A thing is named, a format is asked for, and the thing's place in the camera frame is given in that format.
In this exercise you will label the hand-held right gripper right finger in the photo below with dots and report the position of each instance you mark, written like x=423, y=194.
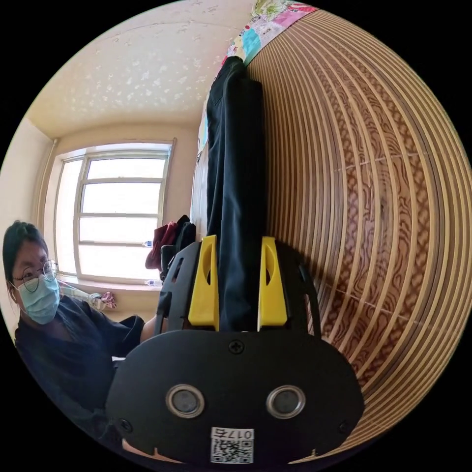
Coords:
x=273, y=295

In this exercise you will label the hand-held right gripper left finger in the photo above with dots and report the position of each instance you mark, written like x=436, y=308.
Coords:
x=204, y=295

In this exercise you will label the black pants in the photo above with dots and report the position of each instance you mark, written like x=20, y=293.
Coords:
x=232, y=184

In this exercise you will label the pile of clothes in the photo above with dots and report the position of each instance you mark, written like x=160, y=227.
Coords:
x=171, y=241

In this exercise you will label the bed with woven mat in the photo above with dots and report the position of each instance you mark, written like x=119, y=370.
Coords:
x=350, y=203

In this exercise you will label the window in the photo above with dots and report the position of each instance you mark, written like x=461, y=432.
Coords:
x=114, y=214

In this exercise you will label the person's body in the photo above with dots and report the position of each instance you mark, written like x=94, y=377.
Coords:
x=62, y=343

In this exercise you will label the colourful patchwork quilt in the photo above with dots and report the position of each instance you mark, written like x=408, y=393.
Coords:
x=263, y=27

